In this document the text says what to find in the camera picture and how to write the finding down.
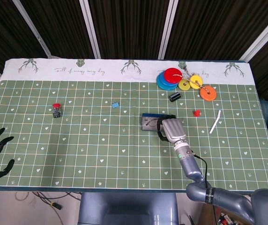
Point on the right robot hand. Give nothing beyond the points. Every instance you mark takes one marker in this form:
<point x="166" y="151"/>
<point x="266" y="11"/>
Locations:
<point x="173" y="130"/>

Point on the blue glasses case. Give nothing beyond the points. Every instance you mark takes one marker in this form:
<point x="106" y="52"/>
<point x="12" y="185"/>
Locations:
<point x="145" y="127"/>

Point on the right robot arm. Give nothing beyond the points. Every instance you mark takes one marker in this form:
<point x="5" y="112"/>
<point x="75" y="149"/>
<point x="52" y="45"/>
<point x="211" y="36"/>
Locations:
<point x="190" y="166"/>

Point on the small red cone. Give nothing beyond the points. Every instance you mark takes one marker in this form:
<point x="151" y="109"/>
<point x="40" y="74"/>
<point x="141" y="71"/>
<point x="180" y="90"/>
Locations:
<point x="196" y="113"/>

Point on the white plastic strip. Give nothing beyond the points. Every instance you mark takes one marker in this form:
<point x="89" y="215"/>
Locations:
<point x="214" y="124"/>

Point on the blue binder clip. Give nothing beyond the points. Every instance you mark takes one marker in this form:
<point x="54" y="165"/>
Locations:
<point x="115" y="105"/>

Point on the green grid tablecloth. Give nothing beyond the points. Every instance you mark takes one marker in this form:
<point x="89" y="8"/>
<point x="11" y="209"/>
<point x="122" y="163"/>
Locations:
<point x="101" y="152"/>

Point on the black floor connector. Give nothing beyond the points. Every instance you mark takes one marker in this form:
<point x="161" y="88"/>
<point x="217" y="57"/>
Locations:
<point x="56" y="205"/>

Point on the red emergency stop button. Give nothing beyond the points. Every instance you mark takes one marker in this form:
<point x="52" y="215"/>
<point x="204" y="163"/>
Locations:
<point x="56" y="110"/>

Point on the grey blue robot torso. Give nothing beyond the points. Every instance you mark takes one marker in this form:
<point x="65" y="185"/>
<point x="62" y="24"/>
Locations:
<point x="124" y="206"/>

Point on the cardboard box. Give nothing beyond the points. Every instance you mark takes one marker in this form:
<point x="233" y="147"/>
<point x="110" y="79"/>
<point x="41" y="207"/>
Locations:
<point x="209" y="215"/>

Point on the white aluminium frame post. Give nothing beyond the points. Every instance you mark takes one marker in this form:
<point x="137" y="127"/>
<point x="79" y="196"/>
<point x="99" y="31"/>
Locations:
<point x="262" y="35"/>
<point x="33" y="28"/>
<point x="168" y="28"/>
<point x="90" y="28"/>

